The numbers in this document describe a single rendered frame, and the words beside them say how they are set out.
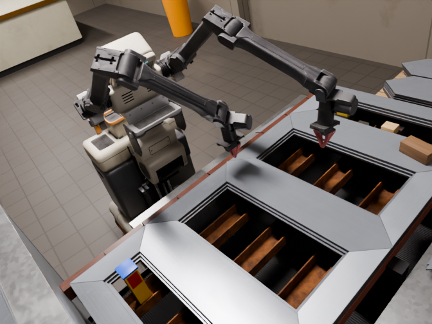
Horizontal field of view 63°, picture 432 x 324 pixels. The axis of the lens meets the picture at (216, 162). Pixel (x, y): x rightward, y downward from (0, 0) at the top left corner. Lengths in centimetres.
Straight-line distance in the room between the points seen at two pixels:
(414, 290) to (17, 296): 115
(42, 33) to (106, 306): 606
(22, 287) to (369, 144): 134
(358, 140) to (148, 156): 98
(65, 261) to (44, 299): 165
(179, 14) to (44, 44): 247
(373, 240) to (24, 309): 103
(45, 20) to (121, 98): 540
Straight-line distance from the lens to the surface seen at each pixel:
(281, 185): 142
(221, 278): 119
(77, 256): 273
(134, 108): 165
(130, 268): 126
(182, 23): 587
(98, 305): 129
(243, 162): 156
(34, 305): 113
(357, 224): 129
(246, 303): 113
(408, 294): 128
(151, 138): 180
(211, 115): 128
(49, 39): 701
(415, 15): 386
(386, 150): 158
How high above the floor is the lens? 182
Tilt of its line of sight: 38 degrees down
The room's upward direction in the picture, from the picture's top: 15 degrees counter-clockwise
